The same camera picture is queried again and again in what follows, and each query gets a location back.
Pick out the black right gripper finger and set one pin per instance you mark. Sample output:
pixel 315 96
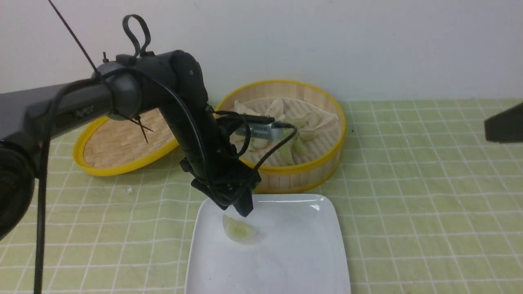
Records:
pixel 506 126

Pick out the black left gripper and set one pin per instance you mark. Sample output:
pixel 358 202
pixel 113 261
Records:
pixel 233 185

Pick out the large green steamed dumpling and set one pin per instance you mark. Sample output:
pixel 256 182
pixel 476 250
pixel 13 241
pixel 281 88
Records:
pixel 239 231

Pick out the small green steamed dumpling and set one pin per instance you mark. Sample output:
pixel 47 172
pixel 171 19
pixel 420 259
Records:
pixel 299 148

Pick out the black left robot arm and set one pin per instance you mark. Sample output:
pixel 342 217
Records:
pixel 124 89

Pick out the white square plate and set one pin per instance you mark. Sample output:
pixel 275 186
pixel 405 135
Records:
pixel 298 249

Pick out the green dumpling front centre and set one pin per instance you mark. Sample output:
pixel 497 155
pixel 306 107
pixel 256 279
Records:
pixel 286 153

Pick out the yellow rimmed bamboo steamer basket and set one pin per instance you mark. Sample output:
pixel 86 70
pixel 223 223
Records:
pixel 296 178

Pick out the pale dumpling right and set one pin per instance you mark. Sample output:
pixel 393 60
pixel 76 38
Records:
pixel 307 135

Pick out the white dumpling back left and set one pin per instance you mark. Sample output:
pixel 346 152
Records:
pixel 242 109

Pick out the white dumpling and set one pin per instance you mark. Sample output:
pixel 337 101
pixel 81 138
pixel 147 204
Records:
pixel 242 109
pixel 275 109

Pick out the white dumpling back centre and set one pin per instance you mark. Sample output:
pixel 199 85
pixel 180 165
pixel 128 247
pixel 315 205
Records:
pixel 275 109

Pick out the white steamer liner cloth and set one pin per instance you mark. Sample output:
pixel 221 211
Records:
pixel 303 114

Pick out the green checkered tablecloth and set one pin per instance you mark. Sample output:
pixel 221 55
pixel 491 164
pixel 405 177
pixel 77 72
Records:
pixel 426 206

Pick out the yellow rimmed bamboo steamer lid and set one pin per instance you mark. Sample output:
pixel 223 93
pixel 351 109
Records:
pixel 110 147

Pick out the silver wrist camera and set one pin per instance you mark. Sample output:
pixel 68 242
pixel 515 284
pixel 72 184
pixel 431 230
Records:
pixel 270 132

